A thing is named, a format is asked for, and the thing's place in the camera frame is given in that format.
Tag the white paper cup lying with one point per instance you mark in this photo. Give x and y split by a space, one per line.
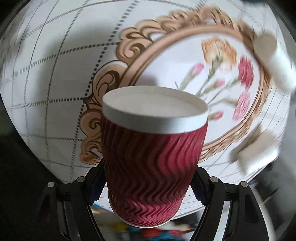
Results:
278 63

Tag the red corrugated paper cup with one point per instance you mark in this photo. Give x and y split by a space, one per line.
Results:
152 138

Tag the floral patterned tablecloth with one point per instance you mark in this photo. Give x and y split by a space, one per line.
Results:
58 59

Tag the white plastic cup left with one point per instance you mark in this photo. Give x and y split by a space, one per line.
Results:
259 153

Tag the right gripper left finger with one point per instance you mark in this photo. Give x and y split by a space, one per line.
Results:
63 211

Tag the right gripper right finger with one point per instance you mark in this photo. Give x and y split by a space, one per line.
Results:
245 220

